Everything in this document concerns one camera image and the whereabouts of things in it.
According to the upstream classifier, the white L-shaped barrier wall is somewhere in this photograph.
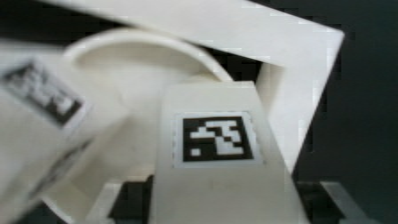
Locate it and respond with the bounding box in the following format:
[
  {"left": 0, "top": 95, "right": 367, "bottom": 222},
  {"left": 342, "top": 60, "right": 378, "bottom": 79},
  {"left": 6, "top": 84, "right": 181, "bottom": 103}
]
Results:
[{"left": 40, "top": 0, "right": 344, "bottom": 166}]

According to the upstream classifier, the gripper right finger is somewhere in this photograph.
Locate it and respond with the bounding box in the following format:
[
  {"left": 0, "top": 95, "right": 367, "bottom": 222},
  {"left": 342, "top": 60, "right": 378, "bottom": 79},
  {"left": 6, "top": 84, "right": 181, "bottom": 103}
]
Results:
[{"left": 294, "top": 181, "right": 380, "bottom": 224}]

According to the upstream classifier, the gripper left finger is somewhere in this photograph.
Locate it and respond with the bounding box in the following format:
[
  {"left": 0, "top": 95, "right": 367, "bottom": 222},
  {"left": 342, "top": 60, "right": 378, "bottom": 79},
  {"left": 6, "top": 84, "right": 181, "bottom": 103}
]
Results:
[{"left": 81, "top": 174, "right": 156, "bottom": 224}]

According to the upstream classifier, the white stool leg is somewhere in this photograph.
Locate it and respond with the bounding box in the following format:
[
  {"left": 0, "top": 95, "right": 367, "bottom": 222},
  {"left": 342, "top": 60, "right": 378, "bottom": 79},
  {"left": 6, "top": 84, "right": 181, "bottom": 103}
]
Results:
[
  {"left": 0, "top": 38, "right": 126, "bottom": 224},
  {"left": 149, "top": 82, "right": 309, "bottom": 224}
]

